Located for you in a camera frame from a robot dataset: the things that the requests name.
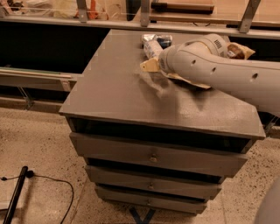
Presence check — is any top grey drawer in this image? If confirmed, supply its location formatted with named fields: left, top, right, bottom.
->
left=70, top=132, right=248, bottom=178

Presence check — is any metal railing frame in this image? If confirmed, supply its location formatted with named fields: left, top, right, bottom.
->
left=0, top=0, right=280, bottom=39

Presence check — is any black cable on floor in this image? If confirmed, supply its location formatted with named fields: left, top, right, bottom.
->
left=0, top=171, right=75, bottom=224

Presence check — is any black pole on floor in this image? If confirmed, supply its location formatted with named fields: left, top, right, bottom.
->
left=3, top=166, right=28, bottom=224

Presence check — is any middle grey drawer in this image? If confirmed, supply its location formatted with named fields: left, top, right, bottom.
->
left=85, top=164, right=222, bottom=201

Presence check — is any clear plastic water bottle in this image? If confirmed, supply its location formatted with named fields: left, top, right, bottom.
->
left=143, top=39, right=163, bottom=59

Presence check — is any bottom grey drawer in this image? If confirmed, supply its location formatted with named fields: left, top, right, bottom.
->
left=95, top=185, right=207, bottom=214

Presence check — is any grey drawer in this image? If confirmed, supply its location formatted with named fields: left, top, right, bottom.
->
left=95, top=185, right=207, bottom=214
left=85, top=164, right=222, bottom=201
left=70, top=132, right=248, bottom=178

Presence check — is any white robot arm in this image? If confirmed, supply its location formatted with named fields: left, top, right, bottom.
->
left=141, top=34, right=280, bottom=116

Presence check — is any yellow brown chip bag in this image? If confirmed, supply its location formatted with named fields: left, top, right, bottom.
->
left=161, top=41, right=256, bottom=90

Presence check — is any dark wooden bench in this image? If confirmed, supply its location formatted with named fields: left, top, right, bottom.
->
left=150, top=0, right=280, bottom=27

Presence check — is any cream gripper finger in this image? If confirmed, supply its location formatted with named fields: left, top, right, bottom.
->
left=140, top=57, right=160, bottom=73

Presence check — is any redbull can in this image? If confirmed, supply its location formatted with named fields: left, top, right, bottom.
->
left=141, top=33, right=172, bottom=49

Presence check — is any low metal shelf rail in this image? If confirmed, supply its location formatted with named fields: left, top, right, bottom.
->
left=0, top=67, right=81, bottom=113

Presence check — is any grey drawer cabinet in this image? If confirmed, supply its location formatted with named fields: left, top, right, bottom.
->
left=60, top=31, right=265, bottom=203

